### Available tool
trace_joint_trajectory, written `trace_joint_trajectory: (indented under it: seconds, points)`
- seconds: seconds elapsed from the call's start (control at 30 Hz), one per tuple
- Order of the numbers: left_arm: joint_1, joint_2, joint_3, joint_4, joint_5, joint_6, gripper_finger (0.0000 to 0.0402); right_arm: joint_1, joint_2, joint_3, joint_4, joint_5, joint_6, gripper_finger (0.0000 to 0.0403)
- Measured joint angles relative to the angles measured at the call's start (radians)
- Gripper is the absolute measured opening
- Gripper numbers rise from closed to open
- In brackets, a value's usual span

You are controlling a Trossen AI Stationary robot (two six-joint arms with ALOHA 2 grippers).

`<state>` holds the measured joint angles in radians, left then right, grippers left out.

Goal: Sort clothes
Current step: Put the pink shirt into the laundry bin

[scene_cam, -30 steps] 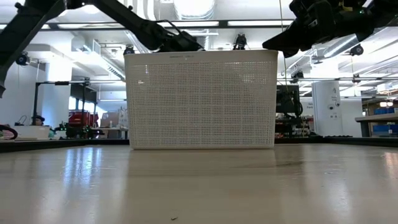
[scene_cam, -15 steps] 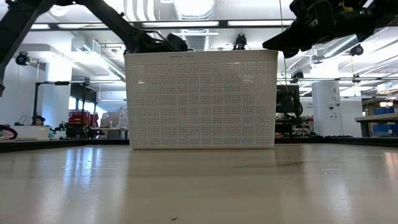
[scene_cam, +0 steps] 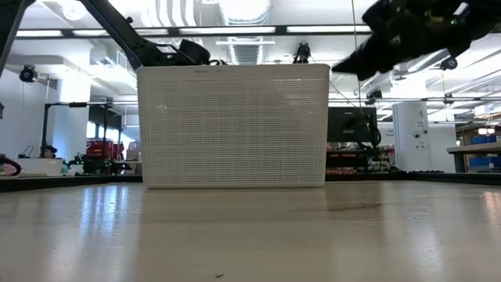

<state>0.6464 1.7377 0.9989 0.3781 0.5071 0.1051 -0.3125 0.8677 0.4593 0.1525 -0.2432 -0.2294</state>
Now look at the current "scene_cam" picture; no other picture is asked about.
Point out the black ceiling spotlight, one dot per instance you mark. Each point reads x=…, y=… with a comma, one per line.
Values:
x=27, y=74
x=449, y=63

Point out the white column with signs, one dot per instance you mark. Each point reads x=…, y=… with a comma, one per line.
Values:
x=409, y=133

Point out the black aluminium table frame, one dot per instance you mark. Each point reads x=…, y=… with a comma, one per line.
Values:
x=78, y=180

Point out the black shelf with red boxes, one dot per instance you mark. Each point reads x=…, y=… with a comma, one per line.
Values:
x=352, y=160

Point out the small black frame-mounted device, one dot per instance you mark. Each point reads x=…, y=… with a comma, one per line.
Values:
x=302, y=53

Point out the white perforated plastic laundry basket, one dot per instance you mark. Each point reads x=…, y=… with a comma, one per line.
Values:
x=235, y=129

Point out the grey workbench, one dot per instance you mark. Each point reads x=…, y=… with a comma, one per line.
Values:
x=473, y=149

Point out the black metal rack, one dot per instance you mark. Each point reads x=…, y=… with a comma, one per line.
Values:
x=74, y=104

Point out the white bin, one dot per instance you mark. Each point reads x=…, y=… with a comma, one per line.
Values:
x=39, y=166

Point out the black monitor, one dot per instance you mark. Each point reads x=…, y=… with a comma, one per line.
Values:
x=348, y=125

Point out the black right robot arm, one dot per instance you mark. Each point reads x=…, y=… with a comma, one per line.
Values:
x=489, y=23

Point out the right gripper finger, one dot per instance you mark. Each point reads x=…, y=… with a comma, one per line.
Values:
x=377, y=71
x=364, y=60

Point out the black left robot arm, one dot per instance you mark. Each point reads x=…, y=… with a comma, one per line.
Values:
x=113, y=27

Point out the red tool cabinet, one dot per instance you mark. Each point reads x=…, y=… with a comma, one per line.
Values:
x=102, y=149

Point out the person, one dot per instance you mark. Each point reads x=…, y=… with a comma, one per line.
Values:
x=49, y=150

